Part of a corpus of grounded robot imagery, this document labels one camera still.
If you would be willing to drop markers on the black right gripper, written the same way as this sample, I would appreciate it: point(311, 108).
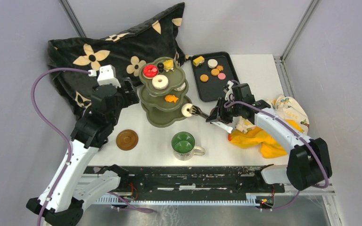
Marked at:
point(219, 116)

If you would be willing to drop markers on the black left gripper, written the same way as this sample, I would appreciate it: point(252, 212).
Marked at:
point(131, 97)

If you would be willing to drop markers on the metal serving tongs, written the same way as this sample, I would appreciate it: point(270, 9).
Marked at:
point(195, 110)

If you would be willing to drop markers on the white glazed donut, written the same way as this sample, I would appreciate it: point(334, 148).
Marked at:
point(185, 110)

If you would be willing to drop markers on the chocolate striped white donut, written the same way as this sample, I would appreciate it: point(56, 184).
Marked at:
point(181, 87)

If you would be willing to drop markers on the orange fish biscuit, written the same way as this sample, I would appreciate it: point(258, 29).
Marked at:
point(171, 98)

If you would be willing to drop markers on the green three-tier serving stand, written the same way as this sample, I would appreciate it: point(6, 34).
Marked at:
point(160, 113)

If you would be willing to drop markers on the white ring donut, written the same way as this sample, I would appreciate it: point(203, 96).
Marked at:
point(160, 82)

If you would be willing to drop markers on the red flower donut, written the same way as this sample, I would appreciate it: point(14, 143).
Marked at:
point(150, 71)

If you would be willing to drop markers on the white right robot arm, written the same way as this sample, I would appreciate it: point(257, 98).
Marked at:
point(308, 159)

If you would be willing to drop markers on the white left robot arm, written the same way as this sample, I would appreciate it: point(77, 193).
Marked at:
point(61, 204)

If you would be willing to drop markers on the pink macaron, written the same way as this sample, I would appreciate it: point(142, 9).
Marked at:
point(221, 76)

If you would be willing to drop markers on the round orange biscuit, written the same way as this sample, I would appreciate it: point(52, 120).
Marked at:
point(204, 78)
point(215, 72)

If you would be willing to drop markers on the black dessert tray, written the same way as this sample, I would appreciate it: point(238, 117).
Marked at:
point(213, 89)

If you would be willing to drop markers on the orange flower biscuit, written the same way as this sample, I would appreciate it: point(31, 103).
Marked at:
point(220, 68)

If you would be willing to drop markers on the green enamel mug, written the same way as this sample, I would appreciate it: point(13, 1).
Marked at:
point(184, 146)

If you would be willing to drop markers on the white round pastry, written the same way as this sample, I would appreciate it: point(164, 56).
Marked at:
point(212, 63)

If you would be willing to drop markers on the yellow cloth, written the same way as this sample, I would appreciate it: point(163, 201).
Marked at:
point(248, 135)

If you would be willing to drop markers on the white patterned cloth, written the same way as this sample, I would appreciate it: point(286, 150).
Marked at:
point(285, 107)

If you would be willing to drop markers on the yellow layered cake slice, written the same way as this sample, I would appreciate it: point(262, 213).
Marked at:
point(198, 61)

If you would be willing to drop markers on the black floral pillow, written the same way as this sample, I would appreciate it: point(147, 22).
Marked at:
point(127, 50)

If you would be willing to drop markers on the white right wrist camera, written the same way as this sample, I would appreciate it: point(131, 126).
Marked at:
point(228, 90)

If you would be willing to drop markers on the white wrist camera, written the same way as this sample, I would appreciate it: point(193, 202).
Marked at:
point(107, 76)
point(228, 90)

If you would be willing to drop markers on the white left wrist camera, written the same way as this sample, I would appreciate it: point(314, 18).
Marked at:
point(107, 76)

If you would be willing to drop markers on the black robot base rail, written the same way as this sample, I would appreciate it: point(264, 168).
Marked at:
point(209, 183)

